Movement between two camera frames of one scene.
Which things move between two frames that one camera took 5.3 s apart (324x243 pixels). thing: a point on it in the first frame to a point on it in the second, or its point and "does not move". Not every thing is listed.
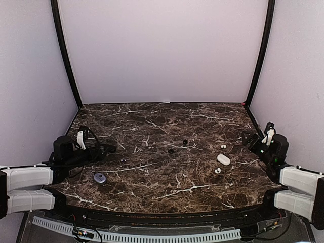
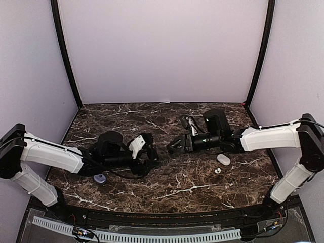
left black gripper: x=92 y=158 to x=140 y=168
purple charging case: x=99 y=178 does not move
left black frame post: x=55 y=15 does not move
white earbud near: x=216 y=170 does not move
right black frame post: x=271 y=16 does not move
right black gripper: x=257 y=139 to x=188 y=139
